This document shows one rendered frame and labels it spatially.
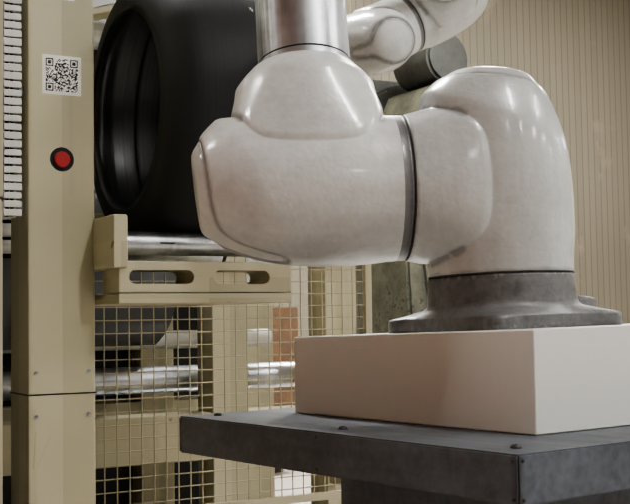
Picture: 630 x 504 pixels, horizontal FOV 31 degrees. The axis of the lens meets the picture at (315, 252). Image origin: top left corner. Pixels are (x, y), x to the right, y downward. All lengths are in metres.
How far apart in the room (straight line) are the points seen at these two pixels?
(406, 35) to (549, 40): 7.26
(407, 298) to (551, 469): 5.62
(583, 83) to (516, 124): 8.12
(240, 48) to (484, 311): 1.16
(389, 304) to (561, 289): 5.49
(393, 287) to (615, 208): 3.21
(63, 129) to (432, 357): 1.27
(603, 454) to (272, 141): 0.44
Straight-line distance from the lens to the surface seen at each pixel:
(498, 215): 1.16
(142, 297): 2.16
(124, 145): 2.65
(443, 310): 1.19
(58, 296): 2.21
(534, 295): 1.17
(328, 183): 1.13
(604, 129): 9.42
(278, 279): 2.27
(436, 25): 1.91
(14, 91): 2.24
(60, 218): 2.22
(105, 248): 2.17
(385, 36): 1.81
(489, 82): 1.20
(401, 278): 6.56
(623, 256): 9.46
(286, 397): 5.59
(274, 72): 1.19
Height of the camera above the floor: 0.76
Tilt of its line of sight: 3 degrees up
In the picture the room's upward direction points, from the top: 1 degrees counter-clockwise
